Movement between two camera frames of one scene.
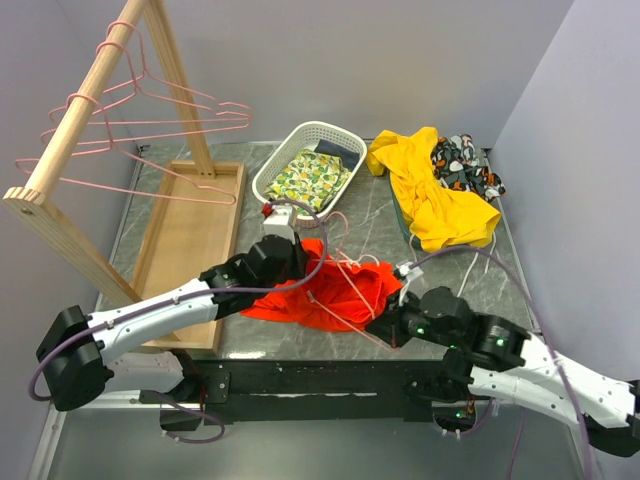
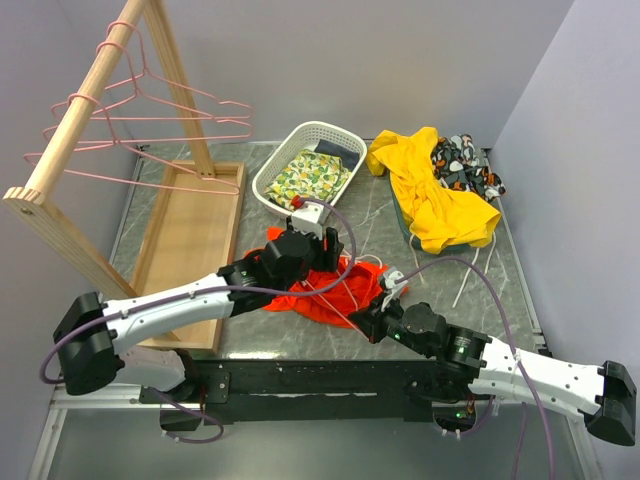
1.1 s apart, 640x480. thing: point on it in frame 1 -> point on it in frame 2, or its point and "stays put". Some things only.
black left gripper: (300, 261) -> (327, 259)
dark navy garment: (350, 158) stays put
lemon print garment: (308, 179) stays put
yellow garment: (439, 218) stays put
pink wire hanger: (348, 260) -> (352, 300)
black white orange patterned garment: (453, 160) stays put
